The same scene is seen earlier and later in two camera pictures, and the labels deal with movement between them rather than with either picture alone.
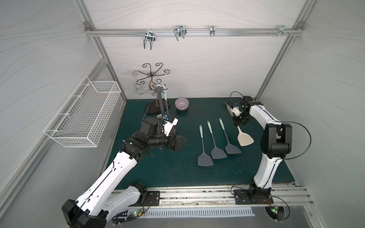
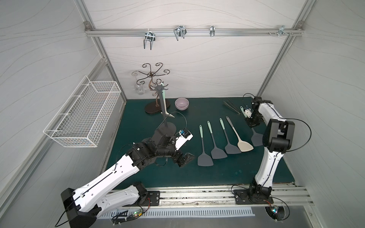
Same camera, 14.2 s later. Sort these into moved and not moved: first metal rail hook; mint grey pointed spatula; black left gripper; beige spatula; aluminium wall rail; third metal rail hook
Moved: black left gripper; beige spatula; mint grey pointed spatula
Not moved: third metal rail hook; aluminium wall rail; first metal rail hook
